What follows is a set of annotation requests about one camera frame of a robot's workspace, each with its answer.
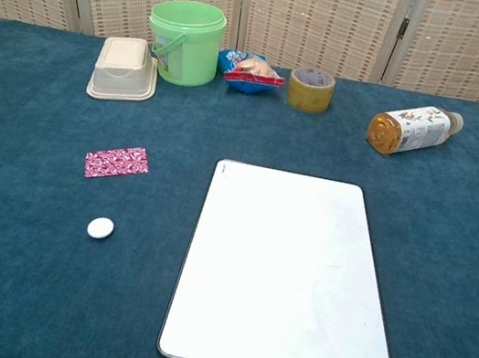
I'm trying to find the small white round object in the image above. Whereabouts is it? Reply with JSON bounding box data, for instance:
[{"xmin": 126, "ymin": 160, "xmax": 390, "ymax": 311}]
[{"xmin": 85, "ymin": 214, "xmax": 116, "ymax": 243}]

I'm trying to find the blue red snack bag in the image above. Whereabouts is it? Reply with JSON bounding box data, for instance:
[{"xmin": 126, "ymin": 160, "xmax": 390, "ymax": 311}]
[{"xmin": 212, "ymin": 46, "xmax": 290, "ymax": 102}]

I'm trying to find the beige lidded container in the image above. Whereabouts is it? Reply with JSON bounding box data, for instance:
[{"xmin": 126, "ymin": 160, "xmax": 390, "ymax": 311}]
[{"xmin": 84, "ymin": 29, "xmax": 165, "ymax": 109}]

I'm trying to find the yellow tape roll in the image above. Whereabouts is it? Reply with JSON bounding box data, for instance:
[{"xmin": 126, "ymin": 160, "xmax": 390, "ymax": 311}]
[{"xmin": 283, "ymin": 64, "xmax": 338, "ymax": 117}]

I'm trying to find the white magnetic whiteboard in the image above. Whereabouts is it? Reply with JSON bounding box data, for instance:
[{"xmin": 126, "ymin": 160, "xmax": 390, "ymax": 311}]
[{"xmin": 154, "ymin": 153, "xmax": 433, "ymax": 358}]

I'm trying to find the green plastic bucket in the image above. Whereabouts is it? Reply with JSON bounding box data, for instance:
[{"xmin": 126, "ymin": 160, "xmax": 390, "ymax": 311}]
[{"xmin": 138, "ymin": 0, "xmax": 230, "ymax": 93}]

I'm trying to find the amber tea bottle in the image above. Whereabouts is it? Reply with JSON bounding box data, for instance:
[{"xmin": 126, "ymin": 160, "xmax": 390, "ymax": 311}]
[{"xmin": 363, "ymin": 95, "xmax": 467, "ymax": 169}]

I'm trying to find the blue table cloth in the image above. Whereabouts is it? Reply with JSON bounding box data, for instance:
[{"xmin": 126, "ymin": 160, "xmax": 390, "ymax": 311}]
[{"xmin": 0, "ymin": 16, "xmax": 479, "ymax": 358}]

